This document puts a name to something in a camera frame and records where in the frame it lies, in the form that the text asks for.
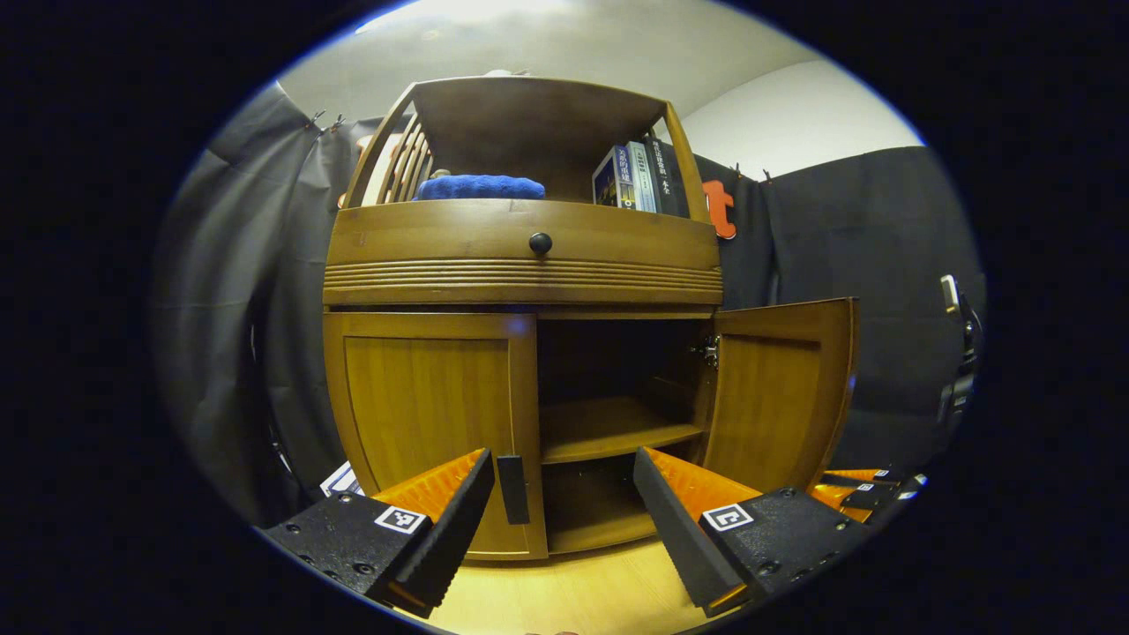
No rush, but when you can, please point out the black tripod stand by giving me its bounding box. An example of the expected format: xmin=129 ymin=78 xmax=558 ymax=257
xmin=935 ymin=273 xmax=984 ymax=433

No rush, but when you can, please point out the wooden double-door shoe cabinet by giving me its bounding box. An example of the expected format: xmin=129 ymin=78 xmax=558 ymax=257
xmin=322 ymin=75 xmax=861 ymax=563

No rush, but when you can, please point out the wooden cabinet drawer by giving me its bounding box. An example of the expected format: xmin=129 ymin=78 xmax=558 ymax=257
xmin=323 ymin=198 xmax=724 ymax=308

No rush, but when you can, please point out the wooden cabinet door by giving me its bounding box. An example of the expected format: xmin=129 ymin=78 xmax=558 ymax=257
xmin=323 ymin=311 xmax=550 ymax=563
xmin=701 ymin=297 xmax=860 ymax=495

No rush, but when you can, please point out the black book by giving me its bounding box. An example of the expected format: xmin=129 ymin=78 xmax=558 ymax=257
xmin=644 ymin=135 xmax=691 ymax=218

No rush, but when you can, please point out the black backdrop cloth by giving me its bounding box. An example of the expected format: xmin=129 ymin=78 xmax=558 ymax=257
xmin=146 ymin=81 xmax=987 ymax=530

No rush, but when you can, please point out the book with dark blue cover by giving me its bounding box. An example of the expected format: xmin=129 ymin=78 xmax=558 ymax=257
xmin=593 ymin=146 xmax=638 ymax=211

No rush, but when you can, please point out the white spine book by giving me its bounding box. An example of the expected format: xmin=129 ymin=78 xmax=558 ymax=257
xmin=319 ymin=460 xmax=364 ymax=498

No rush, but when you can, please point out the blue folded towel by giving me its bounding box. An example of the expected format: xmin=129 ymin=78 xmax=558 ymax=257
xmin=415 ymin=174 xmax=546 ymax=202

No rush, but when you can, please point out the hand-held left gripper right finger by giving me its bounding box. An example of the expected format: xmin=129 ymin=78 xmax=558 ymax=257
xmin=633 ymin=446 xmax=876 ymax=618

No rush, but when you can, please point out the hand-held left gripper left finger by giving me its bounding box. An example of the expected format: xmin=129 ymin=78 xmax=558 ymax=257
xmin=263 ymin=448 xmax=497 ymax=620

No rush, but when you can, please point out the book with pale grey spine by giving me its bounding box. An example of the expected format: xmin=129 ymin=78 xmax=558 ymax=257
xmin=624 ymin=141 xmax=660 ymax=213

